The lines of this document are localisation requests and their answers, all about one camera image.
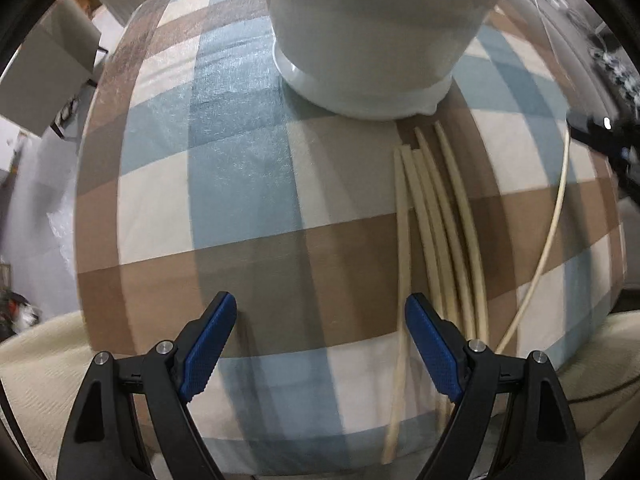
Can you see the clear bubble wrap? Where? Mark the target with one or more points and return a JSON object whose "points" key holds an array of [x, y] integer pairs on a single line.
{"points": [[62, 240]]}

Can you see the grey oval utensil holder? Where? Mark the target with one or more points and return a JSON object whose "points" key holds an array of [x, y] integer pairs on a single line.
{"points": [[375, 35]]}

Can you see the dark bag with clutter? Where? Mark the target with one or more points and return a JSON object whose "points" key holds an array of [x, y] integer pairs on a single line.
{"points": [[17, 312]]}

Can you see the houndstooth pillow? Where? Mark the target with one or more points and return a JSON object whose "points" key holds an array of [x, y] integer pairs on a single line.
{"points": [[610, 62]]}

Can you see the cream ribbed cloth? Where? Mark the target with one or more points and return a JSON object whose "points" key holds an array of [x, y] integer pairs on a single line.
{"points": [[40, 360]]}

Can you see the large grey bedside cabinet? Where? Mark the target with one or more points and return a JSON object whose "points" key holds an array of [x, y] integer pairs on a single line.
{"points": [[45, 75]]}

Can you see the bunch of wooden chopsticks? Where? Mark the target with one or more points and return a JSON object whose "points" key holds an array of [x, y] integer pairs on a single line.
{"points": [[401, 240]]}

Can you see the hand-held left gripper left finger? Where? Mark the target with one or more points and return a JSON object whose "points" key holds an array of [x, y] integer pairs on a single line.
{"points": [[207, 350]]}

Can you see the single wooden chopstick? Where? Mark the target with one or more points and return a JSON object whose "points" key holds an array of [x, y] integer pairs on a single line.
{"points": [[550, 237]]}

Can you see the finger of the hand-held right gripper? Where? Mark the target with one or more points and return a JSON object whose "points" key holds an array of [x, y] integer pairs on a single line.
{"points": [[587, 127]]}

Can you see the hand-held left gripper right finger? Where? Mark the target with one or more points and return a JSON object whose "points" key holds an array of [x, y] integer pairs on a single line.
{"points": [[432, 350]]}

